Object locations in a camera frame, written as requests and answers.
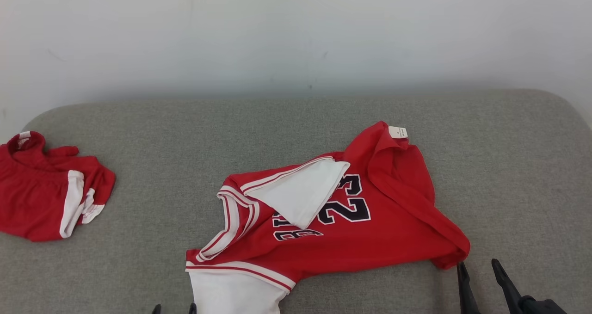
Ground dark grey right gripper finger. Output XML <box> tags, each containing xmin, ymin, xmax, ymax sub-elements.
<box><xmin>456</xmin><ymin>262</ymin><xmax>482</xmax><ymax>314</ymax></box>
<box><xmin>491</xmin><ymin>259</ymin><xmax>528</xmax><ymax>314</ymax></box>

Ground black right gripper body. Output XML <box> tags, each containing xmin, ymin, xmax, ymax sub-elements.
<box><xmin>518</xmin><ymin>296</ymin><xmax>567</xmax><ymax>314</ymax></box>

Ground red basketball jersey number 23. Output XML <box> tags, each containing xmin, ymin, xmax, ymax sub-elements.
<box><xmin>185</xmin><ymin>121</ymin><xmax>471</xmax><ymax>314</ymax></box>

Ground red shorts with white stripes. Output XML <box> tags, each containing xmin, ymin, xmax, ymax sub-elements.
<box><xmin>0</xmin><ymin>130</ymin><xmax>116</xmax><ymax>242</ymax></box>

